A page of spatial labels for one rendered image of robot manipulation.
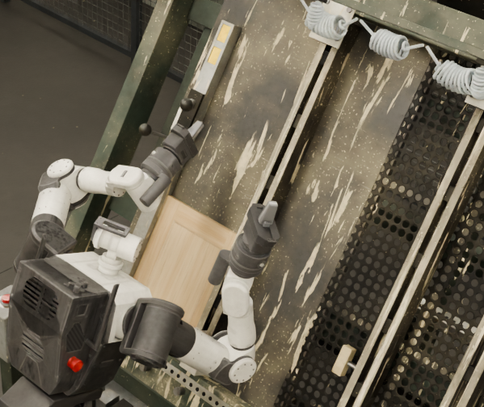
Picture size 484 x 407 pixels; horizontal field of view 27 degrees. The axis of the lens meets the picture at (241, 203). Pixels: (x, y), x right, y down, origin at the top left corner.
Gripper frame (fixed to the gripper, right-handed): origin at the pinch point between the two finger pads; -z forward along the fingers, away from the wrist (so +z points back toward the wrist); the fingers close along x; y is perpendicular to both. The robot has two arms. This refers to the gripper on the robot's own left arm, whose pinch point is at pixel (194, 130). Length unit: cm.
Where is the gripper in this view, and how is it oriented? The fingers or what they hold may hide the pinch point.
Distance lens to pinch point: 283.2
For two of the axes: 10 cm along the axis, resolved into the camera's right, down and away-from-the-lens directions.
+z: -6.3, 7.1, -3.2
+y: 7.4, 4.1, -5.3
